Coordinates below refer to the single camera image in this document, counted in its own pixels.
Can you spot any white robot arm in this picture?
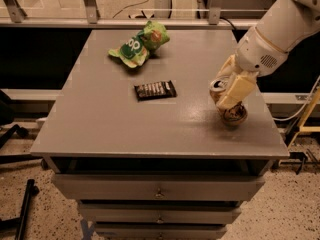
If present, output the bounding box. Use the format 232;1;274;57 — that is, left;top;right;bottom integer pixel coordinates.
216;0;320;110

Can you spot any black floor cable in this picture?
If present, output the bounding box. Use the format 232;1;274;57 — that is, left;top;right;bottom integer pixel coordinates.
111;0;156;20

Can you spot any green chip bag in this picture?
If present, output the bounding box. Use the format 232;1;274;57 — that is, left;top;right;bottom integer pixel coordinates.
108;21;170;69

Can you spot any black candy bar wrapper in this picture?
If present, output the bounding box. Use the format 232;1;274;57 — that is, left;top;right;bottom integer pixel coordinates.
134;81;177;101

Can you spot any yellow metal stand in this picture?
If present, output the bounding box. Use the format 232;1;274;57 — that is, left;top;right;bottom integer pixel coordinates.
271;83;320;175

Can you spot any black chair base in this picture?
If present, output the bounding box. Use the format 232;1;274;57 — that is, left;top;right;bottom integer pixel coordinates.
0;90;40;240

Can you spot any grey drawer cabinet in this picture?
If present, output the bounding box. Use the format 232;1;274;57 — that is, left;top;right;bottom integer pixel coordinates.
31;30;288;240

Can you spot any grey metal railing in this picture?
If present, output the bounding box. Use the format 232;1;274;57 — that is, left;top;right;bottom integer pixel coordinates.
0;0;265;30

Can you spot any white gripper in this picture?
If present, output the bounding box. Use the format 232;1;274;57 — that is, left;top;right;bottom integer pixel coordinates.
216;27;288;110

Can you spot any orange soda can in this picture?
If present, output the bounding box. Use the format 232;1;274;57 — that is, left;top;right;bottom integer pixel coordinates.
209;76;247;127

